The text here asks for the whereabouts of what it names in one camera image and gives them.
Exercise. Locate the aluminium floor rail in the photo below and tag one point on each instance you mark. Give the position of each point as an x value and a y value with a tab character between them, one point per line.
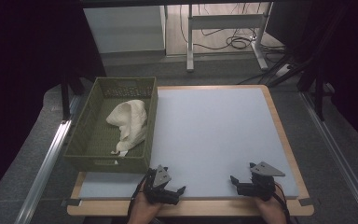
43	171
338	155

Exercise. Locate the white cabinet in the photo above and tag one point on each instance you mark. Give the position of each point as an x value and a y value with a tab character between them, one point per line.
124	29

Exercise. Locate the green plastic basket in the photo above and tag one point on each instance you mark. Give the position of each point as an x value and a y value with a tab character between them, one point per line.
90	141

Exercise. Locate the white power strip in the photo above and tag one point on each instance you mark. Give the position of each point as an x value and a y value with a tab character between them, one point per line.
283	70

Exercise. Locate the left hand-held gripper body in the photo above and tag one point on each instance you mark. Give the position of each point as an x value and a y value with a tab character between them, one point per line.
161	186

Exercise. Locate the black metal stand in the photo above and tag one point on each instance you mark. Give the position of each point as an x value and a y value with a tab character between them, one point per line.
65	99

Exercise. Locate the cream cloth towel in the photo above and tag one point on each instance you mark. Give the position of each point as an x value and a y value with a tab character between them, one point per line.
130	119

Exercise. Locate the black curtain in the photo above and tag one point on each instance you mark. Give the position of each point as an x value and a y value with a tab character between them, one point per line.
21	77
345	56

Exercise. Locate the white metal desk frame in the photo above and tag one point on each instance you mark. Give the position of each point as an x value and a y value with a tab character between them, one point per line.
223	21

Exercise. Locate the grey tape piece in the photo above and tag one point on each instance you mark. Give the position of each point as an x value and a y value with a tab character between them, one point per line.
308	201
71	202

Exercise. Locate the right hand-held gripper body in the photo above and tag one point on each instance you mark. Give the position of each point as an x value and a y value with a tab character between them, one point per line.
259	183

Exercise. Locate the person's right hand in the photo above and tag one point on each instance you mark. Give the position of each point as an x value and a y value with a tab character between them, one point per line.
272	210

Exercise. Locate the person's left hand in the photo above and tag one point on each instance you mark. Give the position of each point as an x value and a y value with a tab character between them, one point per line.
143	211

